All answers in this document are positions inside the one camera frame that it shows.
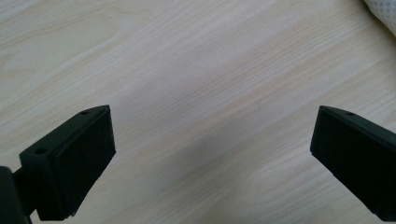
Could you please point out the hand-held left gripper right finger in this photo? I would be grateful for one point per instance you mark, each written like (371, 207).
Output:
(358, 155)

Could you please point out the white mesh laundry bag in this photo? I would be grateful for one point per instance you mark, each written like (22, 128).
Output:
(386, 11)

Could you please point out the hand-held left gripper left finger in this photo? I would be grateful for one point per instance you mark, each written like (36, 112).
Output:
(77, 161)

